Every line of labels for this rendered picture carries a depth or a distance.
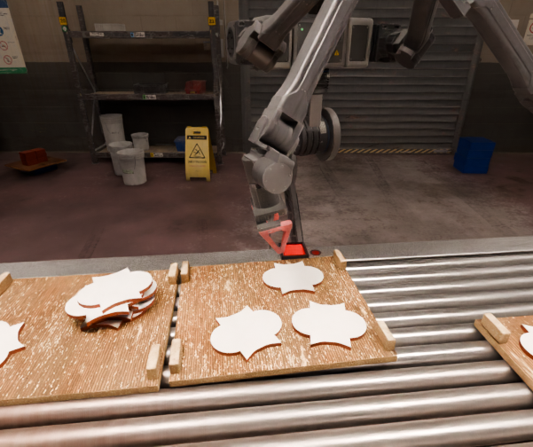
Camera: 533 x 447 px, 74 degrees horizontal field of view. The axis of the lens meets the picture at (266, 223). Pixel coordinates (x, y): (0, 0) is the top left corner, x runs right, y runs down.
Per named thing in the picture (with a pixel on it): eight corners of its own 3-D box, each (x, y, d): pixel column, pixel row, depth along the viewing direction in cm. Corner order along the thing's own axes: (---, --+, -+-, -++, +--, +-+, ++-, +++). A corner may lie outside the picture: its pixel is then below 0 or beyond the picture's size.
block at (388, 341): (372, 329, 71) (374, 318, 70) (381, 328, 71) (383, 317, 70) (386, 351, 65) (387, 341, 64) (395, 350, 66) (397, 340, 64)
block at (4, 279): (5, 281, 85) (2, 271, 84) (14, 281, 85) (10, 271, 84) (-9, 297, 80) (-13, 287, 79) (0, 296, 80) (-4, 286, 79)
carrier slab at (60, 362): (10, 284, 87) (8, 278, 86) (180, 273, 91) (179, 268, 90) (-109, 417, 56) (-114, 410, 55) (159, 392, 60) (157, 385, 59)
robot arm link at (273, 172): (294, 135, 73) (261, 113, 69) (323, 144, 64) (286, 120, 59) (267, 185, 75) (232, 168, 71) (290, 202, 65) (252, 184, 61)
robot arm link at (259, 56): (268, 41, 104) (253, 30, 102) (281, 41, 96) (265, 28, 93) (253, 70, 106) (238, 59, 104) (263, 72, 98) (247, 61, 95)
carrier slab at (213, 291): (184, 271, 91) (183, 267, 91) (337, 260, 96) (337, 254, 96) (169, 388, 60) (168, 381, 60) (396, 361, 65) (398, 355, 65)
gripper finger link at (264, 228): (267, 262, 73) (256, 223, 69) (262, 246, 79) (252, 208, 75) (299, 254, 73) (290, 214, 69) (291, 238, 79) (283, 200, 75)
